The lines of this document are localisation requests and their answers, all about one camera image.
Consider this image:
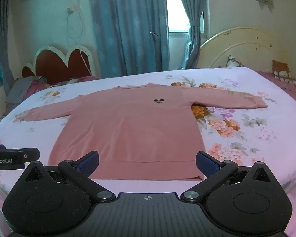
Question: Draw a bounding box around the pink long-sleeve sweater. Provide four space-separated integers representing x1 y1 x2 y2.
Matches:
20 83 266 180

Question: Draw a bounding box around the pile of clothes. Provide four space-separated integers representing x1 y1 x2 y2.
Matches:
6 76 98 104

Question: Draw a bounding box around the red heart-shaped headboard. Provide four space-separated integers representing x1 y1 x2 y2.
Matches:
22 45 97 85

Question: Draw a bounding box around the orange patterned pillow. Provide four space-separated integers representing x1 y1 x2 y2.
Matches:
272 60 296 85

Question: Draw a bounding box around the cream round headboard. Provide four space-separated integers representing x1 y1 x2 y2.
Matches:
196 27 288 72

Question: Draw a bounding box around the blue curtain left panel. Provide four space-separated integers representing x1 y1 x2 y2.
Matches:
90 0 169 78

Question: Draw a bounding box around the blue curtain panel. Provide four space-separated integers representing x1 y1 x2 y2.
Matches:
181 0 206 70
90 0 169 78

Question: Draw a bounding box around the blue curtain right panel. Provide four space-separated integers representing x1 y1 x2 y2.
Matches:
181 0 206 70

